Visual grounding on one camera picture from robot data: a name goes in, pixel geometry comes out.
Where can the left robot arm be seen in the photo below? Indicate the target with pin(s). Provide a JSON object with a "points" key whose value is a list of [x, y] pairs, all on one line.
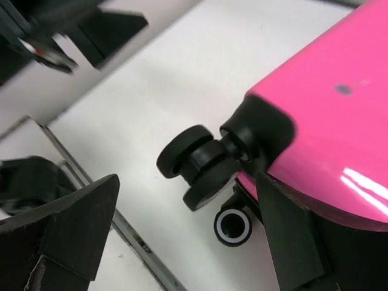
{"points": [[33, 181]]}

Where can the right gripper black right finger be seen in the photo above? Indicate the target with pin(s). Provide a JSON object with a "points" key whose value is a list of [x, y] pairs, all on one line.
{"points": [[315, 246]]}

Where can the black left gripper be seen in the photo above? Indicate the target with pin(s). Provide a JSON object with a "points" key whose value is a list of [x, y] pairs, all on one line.
{"points": [[99, 38]]}

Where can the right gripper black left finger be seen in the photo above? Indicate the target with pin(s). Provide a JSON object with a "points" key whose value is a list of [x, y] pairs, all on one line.
{"points": [[59, 246]]}

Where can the pink hard-shell suitcase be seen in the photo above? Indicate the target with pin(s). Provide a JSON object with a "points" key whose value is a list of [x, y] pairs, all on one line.
{"points": [[317, 123]]}

